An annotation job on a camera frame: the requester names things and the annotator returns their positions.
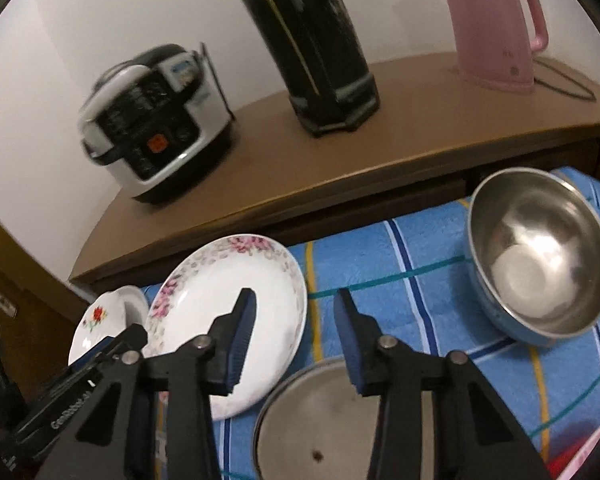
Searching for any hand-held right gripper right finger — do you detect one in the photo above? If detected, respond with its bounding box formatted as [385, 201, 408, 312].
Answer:
[332, 289, 551, 480]

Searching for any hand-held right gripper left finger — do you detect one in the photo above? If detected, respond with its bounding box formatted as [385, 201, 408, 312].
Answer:
[35, 287, 258, 480]

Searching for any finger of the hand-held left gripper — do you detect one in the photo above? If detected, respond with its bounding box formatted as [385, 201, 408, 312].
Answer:
[70, 324, 148, 382]

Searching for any small white floral bowl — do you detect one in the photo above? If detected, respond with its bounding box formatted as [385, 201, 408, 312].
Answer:
[67, 285, 149, 368]

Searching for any large floral white plate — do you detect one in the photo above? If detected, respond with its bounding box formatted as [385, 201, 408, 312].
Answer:
[144, 234, 308, 421]

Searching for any round metal plate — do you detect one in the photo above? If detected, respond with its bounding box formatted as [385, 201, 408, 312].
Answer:
[252, 358, 436, 480]

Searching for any stainless steel bowl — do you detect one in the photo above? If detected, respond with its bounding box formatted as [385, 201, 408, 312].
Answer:
[467, 167, 600, 347]

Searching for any blue plaid blanket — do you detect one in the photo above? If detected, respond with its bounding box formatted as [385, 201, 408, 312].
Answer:
[142, 165, 600, 480]

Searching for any brown wooden cabinet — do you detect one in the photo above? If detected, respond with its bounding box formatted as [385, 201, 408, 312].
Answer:
[67, 50, 600, 286]

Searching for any white and black rice cooker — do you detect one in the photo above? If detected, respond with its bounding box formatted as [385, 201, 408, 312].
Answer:
[77, 44, 236, 206]

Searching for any tall black thermos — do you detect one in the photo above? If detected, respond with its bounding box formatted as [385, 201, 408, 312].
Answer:
[214, 0, 381, 138]

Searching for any pink electric kettle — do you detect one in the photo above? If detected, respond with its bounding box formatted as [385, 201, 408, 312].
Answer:
[425, 0, 551, 95]

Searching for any wooden door frame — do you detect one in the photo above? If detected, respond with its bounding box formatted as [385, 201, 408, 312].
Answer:
[0, 200, 98, 401]

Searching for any black rice cooker cable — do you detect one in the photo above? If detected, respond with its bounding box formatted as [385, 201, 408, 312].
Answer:
[199, 41, 237, 123]

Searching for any black kettle cable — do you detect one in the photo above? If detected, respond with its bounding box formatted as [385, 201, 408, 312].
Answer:
[532, 57, 596, 102]

